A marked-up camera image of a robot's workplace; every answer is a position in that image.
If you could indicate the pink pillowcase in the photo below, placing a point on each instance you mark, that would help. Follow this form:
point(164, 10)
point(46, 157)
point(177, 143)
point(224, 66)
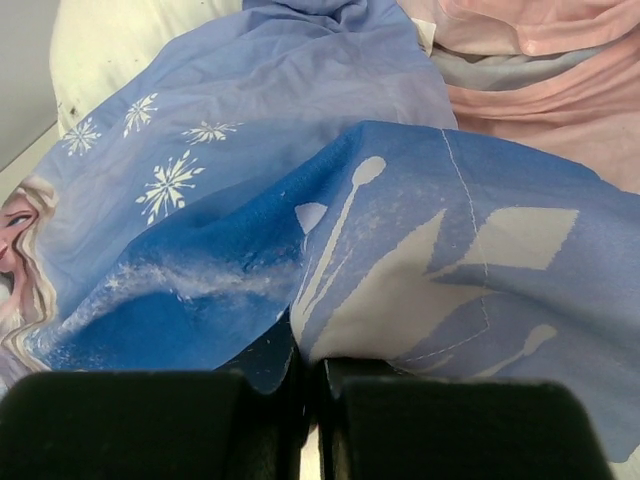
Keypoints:
point(558, 76)

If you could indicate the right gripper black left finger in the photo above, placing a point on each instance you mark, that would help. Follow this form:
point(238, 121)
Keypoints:
point(237, 422)

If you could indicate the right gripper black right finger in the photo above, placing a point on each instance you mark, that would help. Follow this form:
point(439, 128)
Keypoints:
point(376, 423)

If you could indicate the bare white pillow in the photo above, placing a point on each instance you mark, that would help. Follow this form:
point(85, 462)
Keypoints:
point(98, 46)

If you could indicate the blue Frozen print pillowcase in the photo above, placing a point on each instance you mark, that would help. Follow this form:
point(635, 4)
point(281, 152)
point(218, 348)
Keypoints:
point(301, 158)

